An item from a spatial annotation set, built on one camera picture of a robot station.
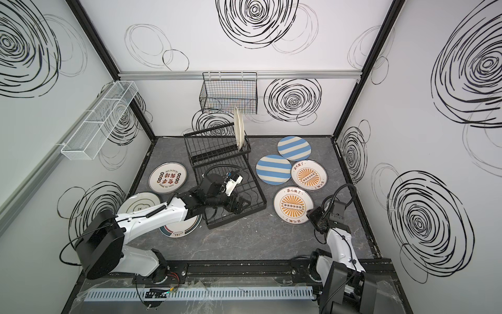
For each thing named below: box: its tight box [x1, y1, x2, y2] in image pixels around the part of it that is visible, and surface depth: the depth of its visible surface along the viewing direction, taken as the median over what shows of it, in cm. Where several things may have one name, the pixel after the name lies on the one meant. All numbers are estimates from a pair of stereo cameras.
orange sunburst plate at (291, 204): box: [273, 185, 315, 226], surface depth 93 cm
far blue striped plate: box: [277, 136, 312, 162], surface depth 117 cm
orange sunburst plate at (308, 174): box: [290, 159, 329, 192], surface depth 104 cm
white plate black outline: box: [117, 192, 161, 215], surface depth 93 cm
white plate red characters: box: [147, 161, 188, 195], surface depth 104 cm
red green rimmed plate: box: [158, 213, 203, 239], surface depth 84 cm
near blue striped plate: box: [255, 154, 293, 186], surface depth 108 cm
